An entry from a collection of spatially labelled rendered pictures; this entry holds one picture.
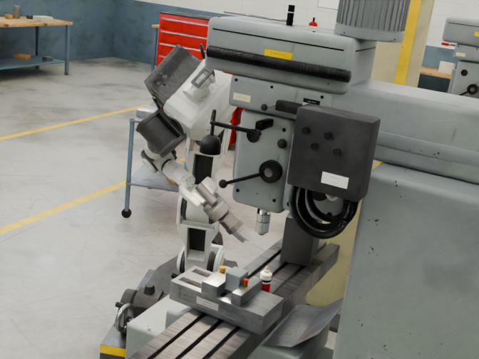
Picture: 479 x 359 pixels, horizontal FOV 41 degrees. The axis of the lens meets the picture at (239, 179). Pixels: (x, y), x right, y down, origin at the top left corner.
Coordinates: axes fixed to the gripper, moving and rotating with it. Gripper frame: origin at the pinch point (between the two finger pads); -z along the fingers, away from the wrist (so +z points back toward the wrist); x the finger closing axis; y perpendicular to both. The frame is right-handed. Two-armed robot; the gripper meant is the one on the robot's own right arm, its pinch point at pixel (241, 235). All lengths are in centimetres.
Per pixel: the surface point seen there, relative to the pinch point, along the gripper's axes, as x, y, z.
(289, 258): 4.4, 6.2, -19.4
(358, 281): 76, 0, -26
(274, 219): -293, 89, -37
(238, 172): 50, 3, 20
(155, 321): 4.6, -47.0, 0.3
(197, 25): -433, 215, 164
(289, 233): 8.8, 12.2, -11.6
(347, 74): 90, 34, 19
